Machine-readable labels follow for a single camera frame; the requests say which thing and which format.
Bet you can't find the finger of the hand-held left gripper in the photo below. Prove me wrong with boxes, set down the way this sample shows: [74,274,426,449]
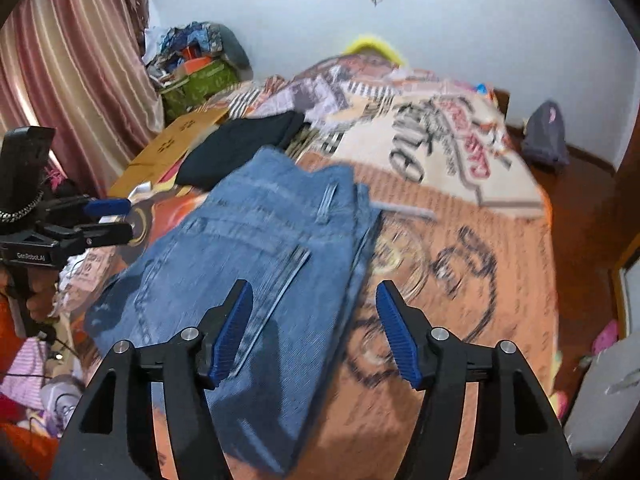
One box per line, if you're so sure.
[82,199,132,218]
[75,222,135,251]

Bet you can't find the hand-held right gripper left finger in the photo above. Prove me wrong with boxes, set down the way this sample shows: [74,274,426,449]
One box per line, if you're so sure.
[57,279,254,480]

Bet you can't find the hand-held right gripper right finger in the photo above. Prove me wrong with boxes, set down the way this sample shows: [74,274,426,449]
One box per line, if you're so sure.
[375,280,581,480]

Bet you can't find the blue denim pants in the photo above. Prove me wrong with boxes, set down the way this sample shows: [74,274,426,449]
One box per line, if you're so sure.
[82,146,383,476]

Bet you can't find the person's left hand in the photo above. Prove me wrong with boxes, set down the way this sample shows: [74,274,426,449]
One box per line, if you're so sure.
[26,280,58,323]

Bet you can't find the cardboard box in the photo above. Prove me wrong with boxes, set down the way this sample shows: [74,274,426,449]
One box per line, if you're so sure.
[107,106,236,198]

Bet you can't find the printed blanket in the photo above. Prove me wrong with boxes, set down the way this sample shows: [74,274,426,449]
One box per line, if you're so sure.
[50,55,561,480]

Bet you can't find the pink striped cloth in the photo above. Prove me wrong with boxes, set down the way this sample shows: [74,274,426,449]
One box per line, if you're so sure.
[0,337,51,401]

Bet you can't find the black cloth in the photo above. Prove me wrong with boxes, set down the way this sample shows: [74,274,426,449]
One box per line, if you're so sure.
[177,110,308,192]

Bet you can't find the green printed bag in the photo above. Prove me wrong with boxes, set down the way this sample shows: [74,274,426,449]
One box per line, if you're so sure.
[160,60,241,121]

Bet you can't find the striped pink curtain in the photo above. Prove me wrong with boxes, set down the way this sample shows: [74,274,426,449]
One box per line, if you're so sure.
[0,0,166,201]

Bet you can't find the blue patterned cloth pile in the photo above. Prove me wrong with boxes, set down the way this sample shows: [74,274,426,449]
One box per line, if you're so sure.
[144,22,226,77]

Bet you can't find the pink plastic item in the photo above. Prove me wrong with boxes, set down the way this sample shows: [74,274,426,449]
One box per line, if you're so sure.
[592,320,621,356]

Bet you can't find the wooden door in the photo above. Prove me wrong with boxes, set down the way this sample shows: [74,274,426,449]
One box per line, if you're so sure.
[607,230,640,341]

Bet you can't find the grey backpack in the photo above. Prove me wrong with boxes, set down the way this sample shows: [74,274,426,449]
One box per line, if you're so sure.
[521,101,571,168]

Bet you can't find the yellow plush item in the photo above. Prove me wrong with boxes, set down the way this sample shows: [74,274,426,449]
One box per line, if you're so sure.
[342,34,408,68]

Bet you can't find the metal chain strap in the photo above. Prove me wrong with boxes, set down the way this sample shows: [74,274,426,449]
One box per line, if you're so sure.
[0,190,45,225]

